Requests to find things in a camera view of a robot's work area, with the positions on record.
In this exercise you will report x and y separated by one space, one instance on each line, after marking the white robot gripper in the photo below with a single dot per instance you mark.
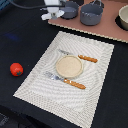
53 8

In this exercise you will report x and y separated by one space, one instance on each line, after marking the beige round plate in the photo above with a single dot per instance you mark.
69 66

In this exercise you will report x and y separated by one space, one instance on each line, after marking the pink toy stove top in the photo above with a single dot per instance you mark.
107 27

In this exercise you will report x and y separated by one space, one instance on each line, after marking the beige bowl at right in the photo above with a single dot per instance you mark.
123 14

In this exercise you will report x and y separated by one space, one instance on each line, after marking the grey frying pan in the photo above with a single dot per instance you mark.
69 8

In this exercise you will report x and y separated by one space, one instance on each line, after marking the grey pot on stove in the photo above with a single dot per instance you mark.
90 14

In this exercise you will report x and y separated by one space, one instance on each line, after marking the red toy sausage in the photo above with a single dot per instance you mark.
16 69

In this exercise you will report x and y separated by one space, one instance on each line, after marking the white woven placemat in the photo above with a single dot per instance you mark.
70 103

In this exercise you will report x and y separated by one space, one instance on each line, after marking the knife with wooden handle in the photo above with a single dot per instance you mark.
80 56

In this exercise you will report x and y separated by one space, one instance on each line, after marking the fork with wooden handle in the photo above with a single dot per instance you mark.
67 81

